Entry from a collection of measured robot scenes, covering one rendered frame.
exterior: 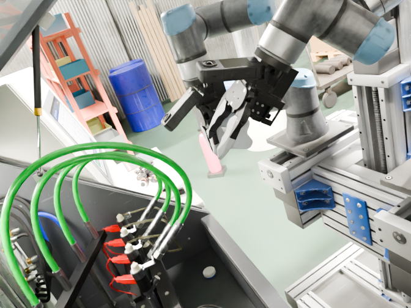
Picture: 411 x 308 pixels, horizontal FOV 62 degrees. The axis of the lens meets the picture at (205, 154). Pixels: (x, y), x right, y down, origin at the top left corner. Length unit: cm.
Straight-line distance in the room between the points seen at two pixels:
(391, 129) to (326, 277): 94
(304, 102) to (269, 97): 57
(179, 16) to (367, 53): 37
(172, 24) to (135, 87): 462
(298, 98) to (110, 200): 68
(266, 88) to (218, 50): 682
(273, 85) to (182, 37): 23
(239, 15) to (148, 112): 471
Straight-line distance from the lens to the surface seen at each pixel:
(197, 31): 79
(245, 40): 121
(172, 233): 77
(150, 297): 85
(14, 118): 103
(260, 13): 82
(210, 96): 82
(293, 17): 61
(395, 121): 111
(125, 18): 680
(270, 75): 64
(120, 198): 106
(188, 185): 73
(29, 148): 104
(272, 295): 86
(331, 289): 183
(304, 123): 123
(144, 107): 544
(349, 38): 63
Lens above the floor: 159
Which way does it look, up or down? 24 degrees down
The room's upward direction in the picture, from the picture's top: 20 degrees counter-clockwise
